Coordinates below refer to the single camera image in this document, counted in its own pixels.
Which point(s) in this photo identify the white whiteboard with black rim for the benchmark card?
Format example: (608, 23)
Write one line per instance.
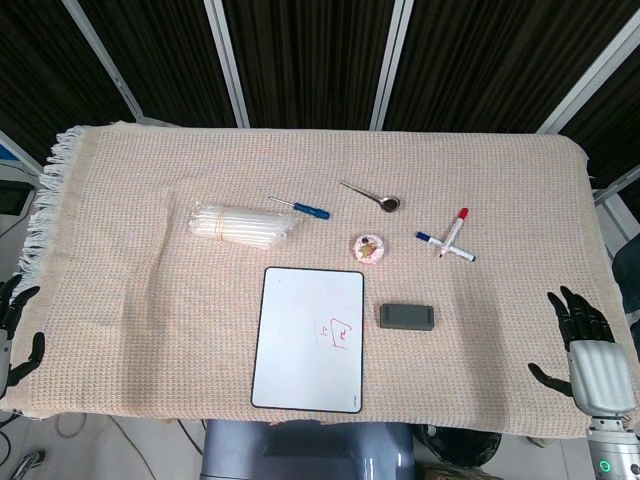
(300, 320)

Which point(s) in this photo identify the metal spoon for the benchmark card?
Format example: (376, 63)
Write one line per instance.
(390, 204)

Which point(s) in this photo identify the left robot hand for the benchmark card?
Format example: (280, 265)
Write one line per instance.
(15, 302)

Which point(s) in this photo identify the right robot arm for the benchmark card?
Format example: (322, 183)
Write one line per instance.
(612, 450)

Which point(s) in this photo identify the red capped marker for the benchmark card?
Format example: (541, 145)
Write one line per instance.
(455, 229)

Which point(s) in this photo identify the bundle of clear wrapped straws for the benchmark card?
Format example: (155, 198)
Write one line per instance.
(240, 224)

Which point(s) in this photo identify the blue capped marker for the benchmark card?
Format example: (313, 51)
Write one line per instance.
(435, 241)

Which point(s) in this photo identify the white aluminium partition post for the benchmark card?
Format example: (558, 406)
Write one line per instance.
(227, 62)
(392, 62)
(590, 80)
(105, 62)

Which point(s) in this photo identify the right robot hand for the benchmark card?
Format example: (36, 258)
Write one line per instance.
(600, 375)

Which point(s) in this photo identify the pink toy cake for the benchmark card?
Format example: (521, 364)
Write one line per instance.
(369, 249)

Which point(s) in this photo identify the beige woven fringed tablecloth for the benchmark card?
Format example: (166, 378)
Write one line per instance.
(150, 310)

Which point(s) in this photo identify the blue-grey robot torso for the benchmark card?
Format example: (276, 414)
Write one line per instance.
(310, 452)

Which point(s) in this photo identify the grey whiteboard eraser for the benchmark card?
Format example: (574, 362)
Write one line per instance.
(405, 317)

